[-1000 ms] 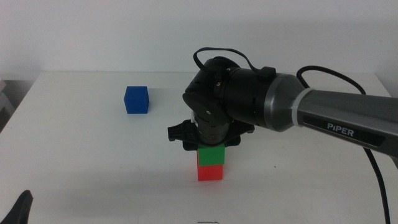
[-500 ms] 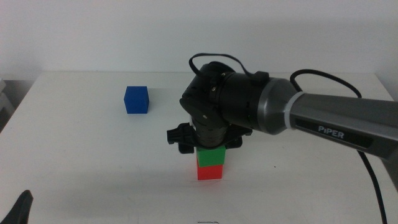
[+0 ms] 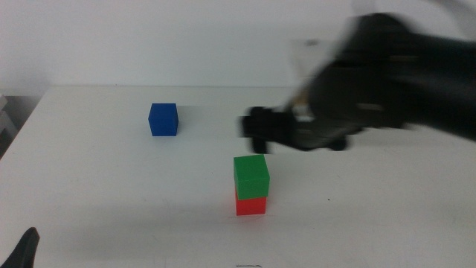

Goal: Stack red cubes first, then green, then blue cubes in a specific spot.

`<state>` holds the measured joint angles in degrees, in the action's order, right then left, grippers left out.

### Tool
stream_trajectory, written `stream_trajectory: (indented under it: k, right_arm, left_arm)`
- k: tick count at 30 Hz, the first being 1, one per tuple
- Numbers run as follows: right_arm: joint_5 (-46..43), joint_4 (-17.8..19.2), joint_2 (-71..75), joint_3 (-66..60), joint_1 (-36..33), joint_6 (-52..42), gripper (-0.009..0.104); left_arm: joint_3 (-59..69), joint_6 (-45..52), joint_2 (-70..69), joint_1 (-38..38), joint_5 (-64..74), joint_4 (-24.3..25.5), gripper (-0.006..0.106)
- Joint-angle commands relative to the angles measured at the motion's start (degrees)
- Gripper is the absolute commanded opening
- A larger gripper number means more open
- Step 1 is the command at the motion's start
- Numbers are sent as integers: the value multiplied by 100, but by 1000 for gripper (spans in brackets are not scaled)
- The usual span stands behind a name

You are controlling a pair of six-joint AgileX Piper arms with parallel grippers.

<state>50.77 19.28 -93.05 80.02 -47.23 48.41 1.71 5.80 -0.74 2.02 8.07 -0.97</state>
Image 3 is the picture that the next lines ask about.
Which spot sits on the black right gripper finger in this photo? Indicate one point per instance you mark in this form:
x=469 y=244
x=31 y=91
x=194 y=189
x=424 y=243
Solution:
x=266 y=121
x=260 y=146

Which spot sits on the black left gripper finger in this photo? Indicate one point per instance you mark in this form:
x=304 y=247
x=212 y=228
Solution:
x=24 y=251

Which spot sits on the green cube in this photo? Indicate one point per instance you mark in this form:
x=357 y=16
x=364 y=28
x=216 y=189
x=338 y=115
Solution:
x=251 y=176

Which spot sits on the red cube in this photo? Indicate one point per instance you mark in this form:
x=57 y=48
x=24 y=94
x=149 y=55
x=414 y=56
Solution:
x=251 y=206

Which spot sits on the blue cube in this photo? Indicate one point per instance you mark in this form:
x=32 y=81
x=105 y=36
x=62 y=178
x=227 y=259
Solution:
x=163 y=120

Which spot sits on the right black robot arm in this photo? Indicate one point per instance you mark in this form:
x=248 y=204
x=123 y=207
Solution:
x=427 y=74

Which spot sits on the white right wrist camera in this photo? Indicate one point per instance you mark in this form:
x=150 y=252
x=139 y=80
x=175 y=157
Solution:
x=303 y=111

